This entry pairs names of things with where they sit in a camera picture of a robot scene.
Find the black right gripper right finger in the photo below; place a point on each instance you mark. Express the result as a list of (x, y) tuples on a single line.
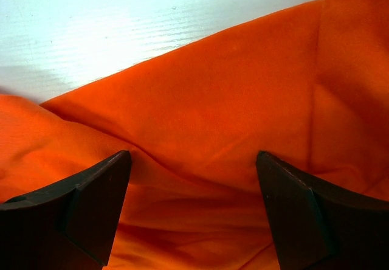
[(318, 225)]

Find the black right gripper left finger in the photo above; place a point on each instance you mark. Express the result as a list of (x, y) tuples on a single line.
[(70, 224)]

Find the orange t shirt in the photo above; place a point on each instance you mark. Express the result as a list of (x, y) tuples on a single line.
[(308, 84)]

